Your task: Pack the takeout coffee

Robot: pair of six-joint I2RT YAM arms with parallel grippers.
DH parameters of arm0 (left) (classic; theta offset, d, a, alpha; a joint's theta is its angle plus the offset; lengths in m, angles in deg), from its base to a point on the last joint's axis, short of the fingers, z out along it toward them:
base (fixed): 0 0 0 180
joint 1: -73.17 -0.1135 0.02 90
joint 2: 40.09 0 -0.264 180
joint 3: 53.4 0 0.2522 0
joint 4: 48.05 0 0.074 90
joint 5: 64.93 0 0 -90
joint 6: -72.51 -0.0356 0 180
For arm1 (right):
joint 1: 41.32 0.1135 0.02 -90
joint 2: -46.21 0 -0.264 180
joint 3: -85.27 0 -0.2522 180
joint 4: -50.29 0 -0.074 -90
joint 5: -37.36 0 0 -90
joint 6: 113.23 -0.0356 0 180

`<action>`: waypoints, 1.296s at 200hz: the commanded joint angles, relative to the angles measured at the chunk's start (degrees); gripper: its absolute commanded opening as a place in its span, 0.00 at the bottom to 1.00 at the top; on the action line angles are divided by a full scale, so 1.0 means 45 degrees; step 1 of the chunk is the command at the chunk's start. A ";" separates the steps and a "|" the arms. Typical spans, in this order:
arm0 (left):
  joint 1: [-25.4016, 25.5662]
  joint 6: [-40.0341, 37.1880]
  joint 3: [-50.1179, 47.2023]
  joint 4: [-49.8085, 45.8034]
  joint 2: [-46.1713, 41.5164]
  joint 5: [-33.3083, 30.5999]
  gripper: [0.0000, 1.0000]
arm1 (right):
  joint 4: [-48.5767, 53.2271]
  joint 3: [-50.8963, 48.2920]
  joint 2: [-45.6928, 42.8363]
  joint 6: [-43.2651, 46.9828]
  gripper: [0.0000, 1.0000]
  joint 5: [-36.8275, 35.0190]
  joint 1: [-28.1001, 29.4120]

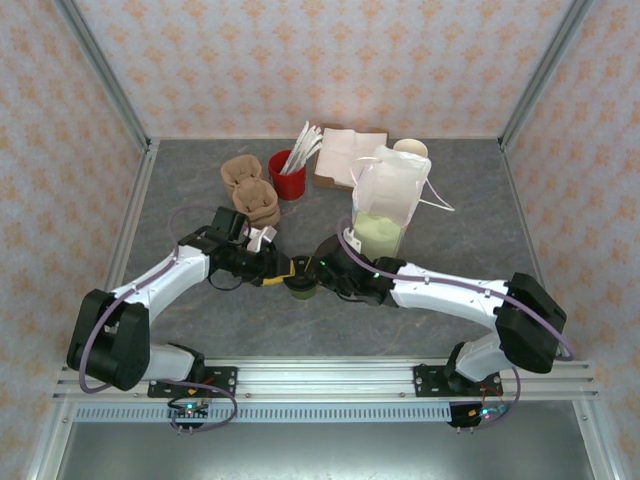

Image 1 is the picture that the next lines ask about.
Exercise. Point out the black plastic cup lid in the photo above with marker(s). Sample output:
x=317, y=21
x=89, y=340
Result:
x=301, y=267

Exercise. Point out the dark paper coffee cup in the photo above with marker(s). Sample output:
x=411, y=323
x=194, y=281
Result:
x=301, y=292

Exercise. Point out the painted paper carry bag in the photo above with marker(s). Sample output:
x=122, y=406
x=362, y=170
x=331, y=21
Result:
x=385, y=190

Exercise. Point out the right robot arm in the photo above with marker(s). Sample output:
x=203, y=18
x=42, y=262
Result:
x=450, y=295

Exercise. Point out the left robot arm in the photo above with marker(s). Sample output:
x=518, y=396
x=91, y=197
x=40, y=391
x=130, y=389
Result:
x=165, y=280

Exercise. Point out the brown pulp cup carrier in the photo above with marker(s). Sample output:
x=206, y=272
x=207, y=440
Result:
x=240, y=172
x=255, y=202

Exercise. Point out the red straw bucket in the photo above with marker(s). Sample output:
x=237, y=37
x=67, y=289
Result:
x=287, y=187

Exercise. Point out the cardboard napkin box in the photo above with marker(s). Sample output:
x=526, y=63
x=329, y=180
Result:
x=325, y=181

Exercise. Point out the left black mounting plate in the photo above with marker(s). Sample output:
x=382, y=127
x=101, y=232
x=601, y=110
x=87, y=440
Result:
x=220, y=377

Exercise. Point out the black mounting plate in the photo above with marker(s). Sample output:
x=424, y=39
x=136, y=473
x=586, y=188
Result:
x=220, y=377
x=430, y=380

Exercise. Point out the white napkin stack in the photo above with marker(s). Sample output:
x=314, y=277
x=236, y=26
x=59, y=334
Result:
x=340, y=155

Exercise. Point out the white wrapped straw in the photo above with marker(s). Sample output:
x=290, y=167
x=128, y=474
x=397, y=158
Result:
x=312, y=150
x=309, y=142
x=300, y=140

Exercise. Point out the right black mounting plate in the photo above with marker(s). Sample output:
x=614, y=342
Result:
x=430, y=380

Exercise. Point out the paper cup stack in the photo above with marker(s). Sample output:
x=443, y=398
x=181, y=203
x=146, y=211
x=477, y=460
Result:
x=410, y=146

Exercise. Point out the left controller board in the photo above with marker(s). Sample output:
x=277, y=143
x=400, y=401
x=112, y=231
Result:
x=189, y=412

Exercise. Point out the controller board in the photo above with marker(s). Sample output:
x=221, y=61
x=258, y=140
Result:
x=475, y=414
x=189, y=412

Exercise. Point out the right controller board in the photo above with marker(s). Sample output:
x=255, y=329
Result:
x=475, y=414

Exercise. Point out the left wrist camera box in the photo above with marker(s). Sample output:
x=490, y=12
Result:
x=261, y=239

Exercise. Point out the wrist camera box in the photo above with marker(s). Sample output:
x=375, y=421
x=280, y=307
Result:
x=353, y=240
x=261, y=239

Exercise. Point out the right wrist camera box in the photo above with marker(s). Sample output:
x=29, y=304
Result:
x=353, y=240

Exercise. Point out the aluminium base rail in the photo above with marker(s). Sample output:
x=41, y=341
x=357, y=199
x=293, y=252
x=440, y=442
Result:
x=325, y=380

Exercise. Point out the left aluminium frame post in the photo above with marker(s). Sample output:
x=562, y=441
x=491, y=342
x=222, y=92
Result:
x=105, y=75

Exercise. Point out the aluminium frame post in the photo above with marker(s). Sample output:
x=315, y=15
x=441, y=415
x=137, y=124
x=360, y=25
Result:
x=105, y=75
x=545, y=75

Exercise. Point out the right aluminium frame post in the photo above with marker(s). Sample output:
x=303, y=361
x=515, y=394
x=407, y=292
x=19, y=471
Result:
x=545, y=75

